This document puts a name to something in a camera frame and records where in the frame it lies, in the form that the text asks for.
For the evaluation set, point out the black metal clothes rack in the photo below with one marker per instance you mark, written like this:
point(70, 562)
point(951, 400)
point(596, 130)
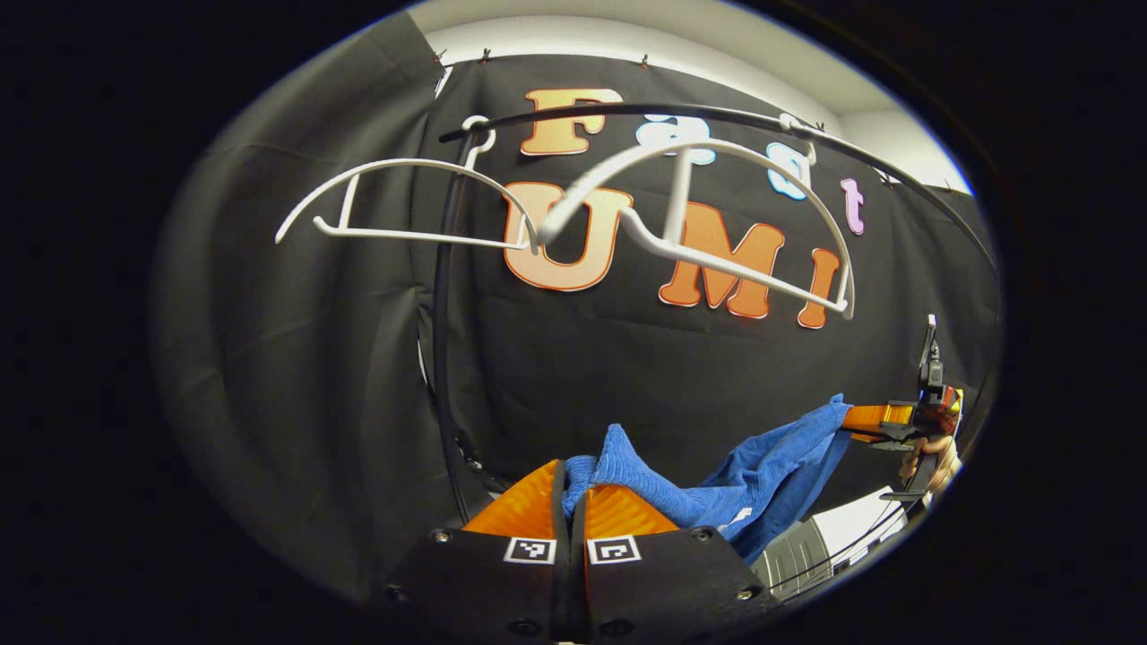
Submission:
point(440, 313)

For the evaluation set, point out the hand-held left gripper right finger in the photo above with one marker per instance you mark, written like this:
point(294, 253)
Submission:
point(672, 582)

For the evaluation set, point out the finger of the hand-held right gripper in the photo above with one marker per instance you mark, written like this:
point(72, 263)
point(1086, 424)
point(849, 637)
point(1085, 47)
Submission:
point(874, 418)

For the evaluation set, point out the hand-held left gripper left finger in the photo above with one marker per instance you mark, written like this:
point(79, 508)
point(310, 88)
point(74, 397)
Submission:
point(475, 587)

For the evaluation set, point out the white plastic clothes hanger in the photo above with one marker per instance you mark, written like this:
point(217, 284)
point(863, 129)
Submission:
point(681, 197)
point(403, 236)

